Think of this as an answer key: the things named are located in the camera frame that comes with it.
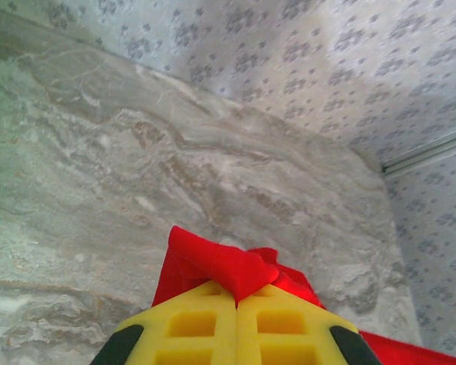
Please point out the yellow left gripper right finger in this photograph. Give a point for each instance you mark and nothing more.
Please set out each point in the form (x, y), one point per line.
(289, 342)

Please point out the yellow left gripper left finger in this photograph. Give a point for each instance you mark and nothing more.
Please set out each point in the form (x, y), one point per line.
(197, 342)

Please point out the red t-shirt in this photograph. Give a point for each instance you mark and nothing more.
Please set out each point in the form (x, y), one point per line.
(220, 262)

